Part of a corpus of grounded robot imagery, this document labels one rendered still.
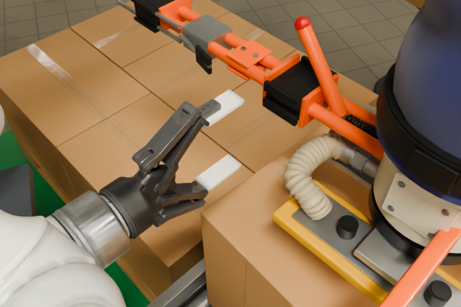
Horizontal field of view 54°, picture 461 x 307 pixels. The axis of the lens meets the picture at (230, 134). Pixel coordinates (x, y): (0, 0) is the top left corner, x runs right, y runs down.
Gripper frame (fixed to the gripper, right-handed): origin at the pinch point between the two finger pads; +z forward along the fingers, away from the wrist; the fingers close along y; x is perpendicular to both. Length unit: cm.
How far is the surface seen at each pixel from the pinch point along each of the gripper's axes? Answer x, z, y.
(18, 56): -134, 12, 66
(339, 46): -86, 180, 119
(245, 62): -8.5, 11.7, -2.0
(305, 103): 5.2, 10.2, -3.0
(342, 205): 16.0, 8.7, 10.1
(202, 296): -7, -2, 64
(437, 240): 29.8, 4.0, -2.2
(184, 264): -19, 2, 69
